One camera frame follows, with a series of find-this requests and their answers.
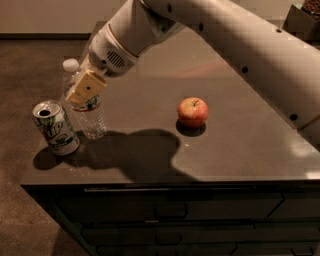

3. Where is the clear plastic water bottle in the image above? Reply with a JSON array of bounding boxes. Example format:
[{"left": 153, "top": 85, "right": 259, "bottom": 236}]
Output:
[{"left": 63, "top": 59, "right": 107, "bottom": 139}]

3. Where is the dark box with snacks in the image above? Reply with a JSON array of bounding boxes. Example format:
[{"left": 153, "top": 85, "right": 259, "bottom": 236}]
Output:
[{"left": 283, "top": 0, "right": 320, "bottom": 42}]

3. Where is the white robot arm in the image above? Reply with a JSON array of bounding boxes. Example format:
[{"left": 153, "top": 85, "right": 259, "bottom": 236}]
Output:
[{"left": 66, "top": 0, "right": 320, "bottom": 147}]

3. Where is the red apple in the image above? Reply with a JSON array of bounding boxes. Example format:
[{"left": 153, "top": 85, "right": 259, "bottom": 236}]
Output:
[{"left": 177, "top": 97, "right": 208, "bottom": 129}]

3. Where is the dark cabinet with drawers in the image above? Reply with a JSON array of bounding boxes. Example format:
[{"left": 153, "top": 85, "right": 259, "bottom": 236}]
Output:
[{"left": 23, "top": 184, "right": 320, "bottom": 256}]

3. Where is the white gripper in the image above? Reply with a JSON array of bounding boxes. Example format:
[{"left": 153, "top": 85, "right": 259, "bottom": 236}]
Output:
[{"left": 66, "top": 22, "right": 138, "bottom": 106}]

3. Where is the green 7up soda can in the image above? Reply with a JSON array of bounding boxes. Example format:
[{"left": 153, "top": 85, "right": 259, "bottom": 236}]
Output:
[{"left": 32, "top": 100, "right": 80, "bottom": 156}]

